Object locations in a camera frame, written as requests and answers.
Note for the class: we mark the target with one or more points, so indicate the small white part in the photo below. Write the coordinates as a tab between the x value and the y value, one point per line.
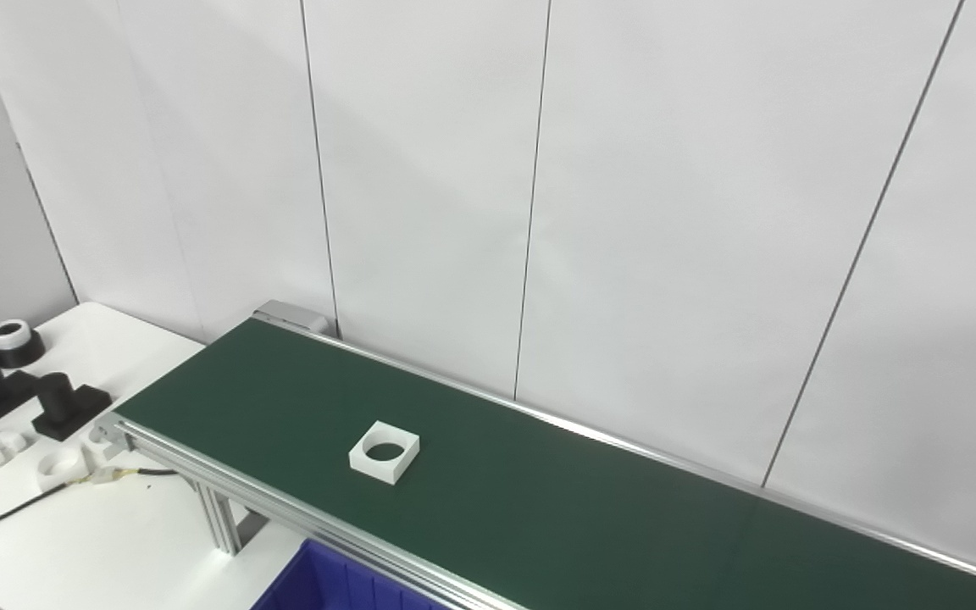
1	445

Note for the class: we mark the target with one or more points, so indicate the blue plastic bin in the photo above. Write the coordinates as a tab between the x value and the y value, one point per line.
327	585

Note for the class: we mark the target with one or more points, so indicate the white square part with hole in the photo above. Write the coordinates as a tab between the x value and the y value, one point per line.
369	466

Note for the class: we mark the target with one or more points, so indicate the green conveyor belt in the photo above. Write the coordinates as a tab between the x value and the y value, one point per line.
539	508
285	508

